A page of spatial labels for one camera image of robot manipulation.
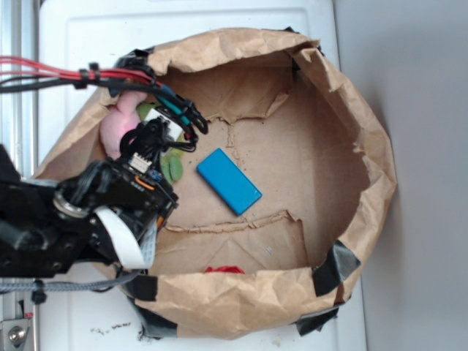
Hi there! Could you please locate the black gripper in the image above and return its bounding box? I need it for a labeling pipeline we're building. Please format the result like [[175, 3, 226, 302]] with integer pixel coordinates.
[[87, 113, 200, 264]]

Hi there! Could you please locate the pink plush bunny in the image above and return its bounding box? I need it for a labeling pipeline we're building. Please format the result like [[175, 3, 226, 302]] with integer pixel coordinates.
[[99, 91, 147, 159]]

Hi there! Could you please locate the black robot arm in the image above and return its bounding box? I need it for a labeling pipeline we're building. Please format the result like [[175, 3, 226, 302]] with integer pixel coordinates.
[[1, 113, 208, 278]]

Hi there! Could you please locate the green plush toy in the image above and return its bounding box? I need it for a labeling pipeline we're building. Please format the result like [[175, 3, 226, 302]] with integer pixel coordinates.
[[137, 102, 184, 184]]

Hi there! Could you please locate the blue rectangular block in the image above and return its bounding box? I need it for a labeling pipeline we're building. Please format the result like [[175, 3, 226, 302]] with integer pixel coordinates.
[[197, 148, 263, 216]]

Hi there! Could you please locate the red crumpled paper ball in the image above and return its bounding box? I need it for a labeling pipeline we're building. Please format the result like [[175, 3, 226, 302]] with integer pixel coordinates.
[[205, 265, 245, 274]]

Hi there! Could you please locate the brown paper bag bin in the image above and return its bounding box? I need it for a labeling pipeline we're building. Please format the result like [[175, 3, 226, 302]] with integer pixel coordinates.
[[32, 27, 399, 341]]

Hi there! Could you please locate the white flat ribbon cable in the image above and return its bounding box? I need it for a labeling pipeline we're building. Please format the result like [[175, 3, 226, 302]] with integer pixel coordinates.
[[95, 205, 159, 268]]

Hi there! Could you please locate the silver corner bracket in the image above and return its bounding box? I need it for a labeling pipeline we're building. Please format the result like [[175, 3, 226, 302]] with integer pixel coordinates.
[[1, 318, 31, 351]]

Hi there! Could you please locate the aluminium frame rail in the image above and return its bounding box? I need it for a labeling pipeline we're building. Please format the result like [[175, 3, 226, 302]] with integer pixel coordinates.
[[0, 0, 40, 351]]

